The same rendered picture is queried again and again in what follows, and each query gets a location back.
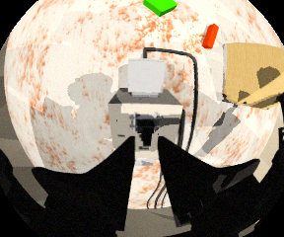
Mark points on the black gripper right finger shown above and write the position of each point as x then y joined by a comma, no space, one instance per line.
193,184

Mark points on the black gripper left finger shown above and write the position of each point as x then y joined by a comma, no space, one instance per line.
105,188

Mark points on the green cube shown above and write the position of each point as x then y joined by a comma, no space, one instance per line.
161,7

